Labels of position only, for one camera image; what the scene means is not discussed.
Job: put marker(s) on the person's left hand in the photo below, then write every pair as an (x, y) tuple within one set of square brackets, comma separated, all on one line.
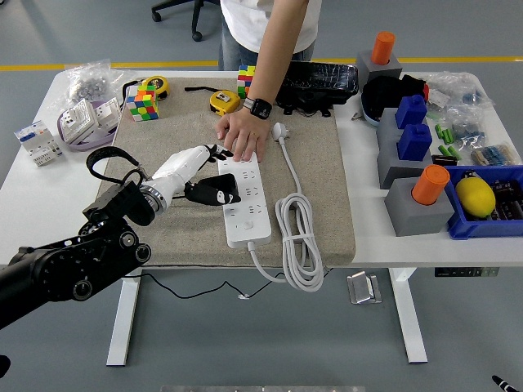
[(247, 132)]

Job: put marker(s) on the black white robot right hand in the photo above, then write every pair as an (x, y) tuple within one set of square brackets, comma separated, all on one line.
[(506, 386)]

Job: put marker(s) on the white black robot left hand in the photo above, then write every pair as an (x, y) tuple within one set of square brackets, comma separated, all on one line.
[(180, 167)]

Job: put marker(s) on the black power adapter plug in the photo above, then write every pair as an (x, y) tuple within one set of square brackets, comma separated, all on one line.
[(224, 181)]

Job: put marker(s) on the white power strip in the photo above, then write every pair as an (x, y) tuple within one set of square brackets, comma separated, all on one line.
[(249, 216)]

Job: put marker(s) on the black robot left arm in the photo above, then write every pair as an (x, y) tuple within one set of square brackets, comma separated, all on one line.
[(102, 253)]

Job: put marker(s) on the person's left forearm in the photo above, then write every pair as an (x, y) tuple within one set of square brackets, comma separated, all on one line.
[(274, 57)]

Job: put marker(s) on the black smartwatch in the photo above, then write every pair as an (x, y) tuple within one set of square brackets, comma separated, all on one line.
[(260, 109)]

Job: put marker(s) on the tall multicolour puzzle cube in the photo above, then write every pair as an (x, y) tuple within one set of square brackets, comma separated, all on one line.
[(244, 79)]

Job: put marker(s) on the grey-brown mat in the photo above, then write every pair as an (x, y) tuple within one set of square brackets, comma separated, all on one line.
[(310, 163)]

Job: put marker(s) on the green-faced puzzle cube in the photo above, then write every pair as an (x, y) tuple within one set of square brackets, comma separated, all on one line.
[(143, 106)]

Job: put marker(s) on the yellow black round tape measure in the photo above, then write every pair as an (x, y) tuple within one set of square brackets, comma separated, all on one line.
[(159, 83)]

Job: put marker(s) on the purple tray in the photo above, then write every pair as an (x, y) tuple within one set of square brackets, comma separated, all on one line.
[(88, 146)]

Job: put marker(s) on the black foil-wrapped device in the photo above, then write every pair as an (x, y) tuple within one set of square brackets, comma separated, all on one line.
[(327, 77)]

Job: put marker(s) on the person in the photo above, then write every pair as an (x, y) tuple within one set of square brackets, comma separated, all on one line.
[(245, 24)]

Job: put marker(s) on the small metal clip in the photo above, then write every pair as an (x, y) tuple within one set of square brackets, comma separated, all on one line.
[(357, 116)]

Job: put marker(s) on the white table leg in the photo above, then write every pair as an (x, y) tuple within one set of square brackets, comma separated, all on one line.
[(410, 326), (122, 326)]

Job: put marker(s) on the black table control panel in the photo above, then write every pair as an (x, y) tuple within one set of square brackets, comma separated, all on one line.
[(466, 272)]

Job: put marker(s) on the black office chair base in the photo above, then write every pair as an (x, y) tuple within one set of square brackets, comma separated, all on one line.
[(198, 20)]

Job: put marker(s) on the light blue bowl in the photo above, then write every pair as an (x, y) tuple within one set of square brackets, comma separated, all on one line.
[(369, 118)]

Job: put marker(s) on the clear bag of metal nuts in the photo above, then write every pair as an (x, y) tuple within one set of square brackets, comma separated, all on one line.
[(88, 83)]

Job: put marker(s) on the black cloth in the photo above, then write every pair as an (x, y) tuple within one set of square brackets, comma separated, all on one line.
[(380, 94)]

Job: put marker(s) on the grey stepped block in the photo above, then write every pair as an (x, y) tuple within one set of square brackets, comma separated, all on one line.
[(388, 143)]

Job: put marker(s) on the white circuit breaker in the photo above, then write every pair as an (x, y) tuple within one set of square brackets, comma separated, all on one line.
[(37, 143)]

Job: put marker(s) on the orange cylinder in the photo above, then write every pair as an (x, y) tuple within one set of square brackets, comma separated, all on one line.
[(382, 47), (429, 183)]

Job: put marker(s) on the blue plastic bin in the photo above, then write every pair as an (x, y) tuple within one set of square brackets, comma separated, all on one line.
[(470, 228)]

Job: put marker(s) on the blue block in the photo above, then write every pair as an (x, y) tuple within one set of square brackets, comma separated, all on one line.
[(410, 112), (414, 141)]

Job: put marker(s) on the black electronic parts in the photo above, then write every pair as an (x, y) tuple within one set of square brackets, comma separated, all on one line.
[(508, 200)]

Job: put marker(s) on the green battery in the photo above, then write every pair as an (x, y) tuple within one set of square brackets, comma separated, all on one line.
[(450, 136), (444, 134), (454, 153), (444, 149), (438, 130)]

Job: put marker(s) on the yellow lemon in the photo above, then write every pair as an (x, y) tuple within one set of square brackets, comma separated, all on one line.
[(476, 196)]

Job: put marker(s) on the small black module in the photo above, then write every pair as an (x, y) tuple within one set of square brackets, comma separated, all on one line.
[(443, 160)]

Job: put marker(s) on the clear bag with white parts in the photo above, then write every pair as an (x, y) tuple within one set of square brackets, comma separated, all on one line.
[(449, 90)]

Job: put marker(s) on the clear bag of blue resistors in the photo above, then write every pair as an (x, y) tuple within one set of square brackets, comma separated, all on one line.
[(470, 128)]

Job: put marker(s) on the clear bag of taped resistors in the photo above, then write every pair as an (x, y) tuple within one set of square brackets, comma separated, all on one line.
[(492, 155)]

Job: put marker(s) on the white wall switch panel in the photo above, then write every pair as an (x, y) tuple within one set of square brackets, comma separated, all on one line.
[(108, 112)]

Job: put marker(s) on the white wall socket panel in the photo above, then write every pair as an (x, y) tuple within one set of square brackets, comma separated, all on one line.
[(75, 118)]

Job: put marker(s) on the silver metal bracket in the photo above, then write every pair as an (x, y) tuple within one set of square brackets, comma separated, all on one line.
[(361, 288)]

